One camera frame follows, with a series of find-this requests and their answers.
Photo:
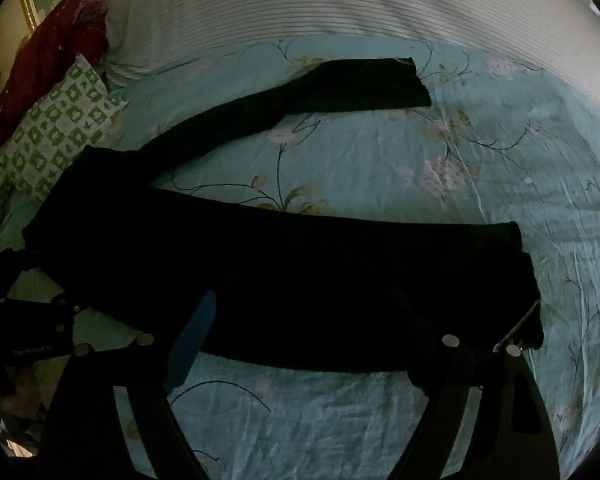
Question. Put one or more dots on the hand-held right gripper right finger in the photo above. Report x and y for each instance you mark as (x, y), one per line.
(430, 325)

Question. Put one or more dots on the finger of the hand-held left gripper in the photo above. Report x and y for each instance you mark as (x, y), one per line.
(67, 317)

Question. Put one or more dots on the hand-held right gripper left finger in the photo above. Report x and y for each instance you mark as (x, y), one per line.
(192, 345)

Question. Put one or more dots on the black pants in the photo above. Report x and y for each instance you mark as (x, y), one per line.
(280, 270)

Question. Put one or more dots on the teal floral bed sheet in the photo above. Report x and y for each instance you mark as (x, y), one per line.
(380, 160)

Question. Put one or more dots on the green checked pillow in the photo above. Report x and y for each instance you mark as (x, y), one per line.
(60, 125)

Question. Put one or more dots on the dark red cloth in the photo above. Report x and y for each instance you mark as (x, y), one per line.
(45, 55)

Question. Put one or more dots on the white striped blanket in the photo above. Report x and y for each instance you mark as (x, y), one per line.
(330, 0)

